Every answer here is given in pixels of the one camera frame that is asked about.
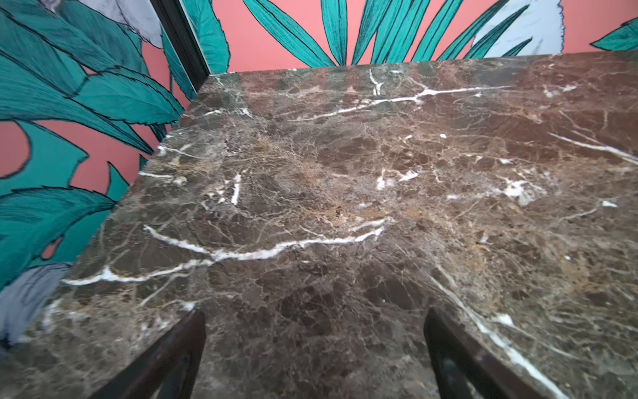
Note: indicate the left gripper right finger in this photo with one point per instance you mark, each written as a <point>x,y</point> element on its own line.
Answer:
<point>461,363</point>

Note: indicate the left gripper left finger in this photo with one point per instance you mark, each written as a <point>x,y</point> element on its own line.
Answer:
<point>168,368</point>

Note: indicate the left black frame post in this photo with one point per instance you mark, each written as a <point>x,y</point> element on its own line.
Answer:
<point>175,20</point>

